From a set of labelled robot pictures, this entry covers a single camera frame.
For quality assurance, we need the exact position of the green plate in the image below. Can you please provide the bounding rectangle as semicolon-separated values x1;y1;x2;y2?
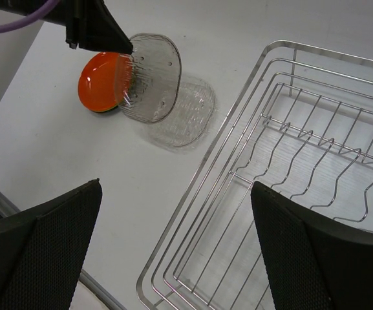
92;105;119;114

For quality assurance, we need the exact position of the orange plate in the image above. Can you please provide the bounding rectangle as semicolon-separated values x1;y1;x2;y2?
78;52;119;111

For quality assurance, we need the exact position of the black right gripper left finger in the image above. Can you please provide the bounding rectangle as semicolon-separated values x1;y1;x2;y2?
0;179;102;309

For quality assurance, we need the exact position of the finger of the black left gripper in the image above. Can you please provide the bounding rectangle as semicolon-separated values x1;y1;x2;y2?
0;1;133;54

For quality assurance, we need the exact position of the clear textured glass plate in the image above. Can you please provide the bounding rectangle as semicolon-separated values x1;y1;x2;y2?
114;33;182;123

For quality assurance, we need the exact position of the silver wire dish rack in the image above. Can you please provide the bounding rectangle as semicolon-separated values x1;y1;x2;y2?
136;40;373;309

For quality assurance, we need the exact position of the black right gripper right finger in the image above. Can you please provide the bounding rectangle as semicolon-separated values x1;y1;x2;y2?
251;181;373;309

